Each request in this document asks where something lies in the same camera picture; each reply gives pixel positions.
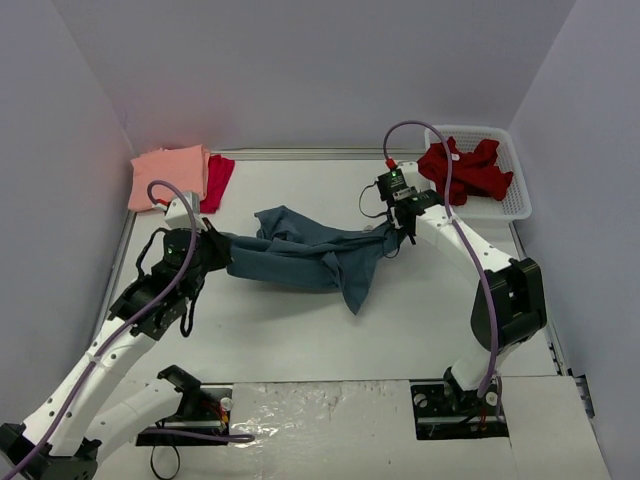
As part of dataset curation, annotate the teal blue t shirt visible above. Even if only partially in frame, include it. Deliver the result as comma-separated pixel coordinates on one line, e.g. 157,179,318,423
227,205,405,315

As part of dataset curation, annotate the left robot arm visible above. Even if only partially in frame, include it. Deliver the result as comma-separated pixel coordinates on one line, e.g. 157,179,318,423
1,222,232,479

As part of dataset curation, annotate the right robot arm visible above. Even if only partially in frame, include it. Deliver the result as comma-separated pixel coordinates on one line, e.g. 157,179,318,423
376,167,547,413

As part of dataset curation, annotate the crumpled dark red t shirt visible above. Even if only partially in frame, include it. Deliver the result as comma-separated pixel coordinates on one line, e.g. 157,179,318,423
418,137,514,206

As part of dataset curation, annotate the folded magenta t shirt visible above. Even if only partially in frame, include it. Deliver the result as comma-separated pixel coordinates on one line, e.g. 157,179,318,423
200,154,236,214

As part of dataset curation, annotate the folded salmon pink t shirt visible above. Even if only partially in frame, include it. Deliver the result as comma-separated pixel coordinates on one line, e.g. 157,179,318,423
128,145,210,212

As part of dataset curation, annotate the white perforated plastic basket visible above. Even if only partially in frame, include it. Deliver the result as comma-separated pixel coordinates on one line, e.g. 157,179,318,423
424,125,531,222

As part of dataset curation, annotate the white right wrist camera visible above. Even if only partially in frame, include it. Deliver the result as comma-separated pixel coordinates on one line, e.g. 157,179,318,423
396,161,424,191

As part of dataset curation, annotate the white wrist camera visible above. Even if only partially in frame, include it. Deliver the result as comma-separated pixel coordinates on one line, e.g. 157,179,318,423
396,161,424,191
164,191,206,230

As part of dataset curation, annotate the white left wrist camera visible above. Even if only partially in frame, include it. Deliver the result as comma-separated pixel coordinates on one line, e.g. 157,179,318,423
164,191,206,230

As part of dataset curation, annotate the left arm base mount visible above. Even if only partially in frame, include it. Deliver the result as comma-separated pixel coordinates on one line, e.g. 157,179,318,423
134,384,233,447

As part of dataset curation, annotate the aluminium table edge rail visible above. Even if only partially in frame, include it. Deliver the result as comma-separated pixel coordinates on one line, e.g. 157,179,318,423
506,223,572,377

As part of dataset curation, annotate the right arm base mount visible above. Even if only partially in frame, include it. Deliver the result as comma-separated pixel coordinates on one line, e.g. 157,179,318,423
410,380,509,441

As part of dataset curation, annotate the black thin floor cable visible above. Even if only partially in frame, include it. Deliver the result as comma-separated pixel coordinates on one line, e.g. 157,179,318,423
150,441,182,480

